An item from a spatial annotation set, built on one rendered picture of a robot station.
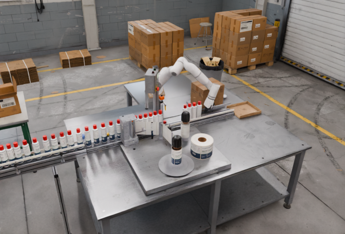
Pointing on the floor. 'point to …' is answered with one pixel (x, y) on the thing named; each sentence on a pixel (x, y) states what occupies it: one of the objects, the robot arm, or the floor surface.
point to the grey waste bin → (212, 74)
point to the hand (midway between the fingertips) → (206, 111)
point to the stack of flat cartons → (19, 72)
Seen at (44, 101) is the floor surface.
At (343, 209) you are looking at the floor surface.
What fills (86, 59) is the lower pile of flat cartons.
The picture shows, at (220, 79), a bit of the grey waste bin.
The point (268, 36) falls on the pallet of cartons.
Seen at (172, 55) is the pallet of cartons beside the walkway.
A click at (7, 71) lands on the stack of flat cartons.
